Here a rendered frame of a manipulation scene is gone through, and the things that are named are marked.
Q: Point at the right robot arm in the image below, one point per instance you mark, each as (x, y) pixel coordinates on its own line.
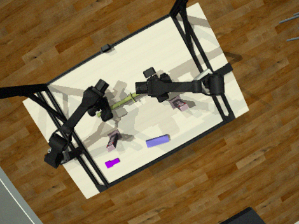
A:
(91, 97)

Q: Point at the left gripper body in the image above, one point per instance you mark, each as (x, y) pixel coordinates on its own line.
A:
(148, 73)

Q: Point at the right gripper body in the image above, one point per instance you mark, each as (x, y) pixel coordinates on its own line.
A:
(107, 114)

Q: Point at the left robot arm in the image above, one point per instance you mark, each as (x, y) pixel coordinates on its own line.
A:
(159, 87)

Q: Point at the purple flat block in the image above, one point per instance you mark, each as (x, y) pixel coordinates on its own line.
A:
(111, 163)

